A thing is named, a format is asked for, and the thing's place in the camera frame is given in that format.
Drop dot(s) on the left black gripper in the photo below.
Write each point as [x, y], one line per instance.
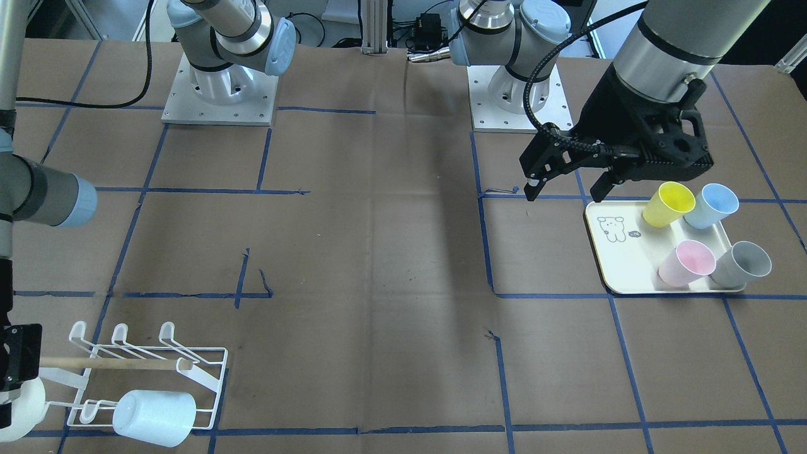
[602, 113]

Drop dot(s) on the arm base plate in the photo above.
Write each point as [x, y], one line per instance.
[233, 96]
[496, 100]

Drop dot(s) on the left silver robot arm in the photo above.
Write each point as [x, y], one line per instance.
[672, 43]

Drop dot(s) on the pink plastic cup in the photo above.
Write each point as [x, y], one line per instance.
[688, 262]

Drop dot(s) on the white wire cup rack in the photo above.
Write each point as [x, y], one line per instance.
[105, 371]

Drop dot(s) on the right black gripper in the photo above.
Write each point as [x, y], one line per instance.
[19, 353]

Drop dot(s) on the aluminium frame post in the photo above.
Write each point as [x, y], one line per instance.
[373, 24]

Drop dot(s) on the yellow plastic cup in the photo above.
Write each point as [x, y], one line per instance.
[670, 202]

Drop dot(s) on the grey plastic cup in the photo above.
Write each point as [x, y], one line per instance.
[744, 262]

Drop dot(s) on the light blue plastic cup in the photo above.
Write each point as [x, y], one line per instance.
[162, 418]

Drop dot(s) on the beige serving tray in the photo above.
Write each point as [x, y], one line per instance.
[629, 251]

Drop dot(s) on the pale green plastic cup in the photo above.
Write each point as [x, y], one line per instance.
[26, 411]

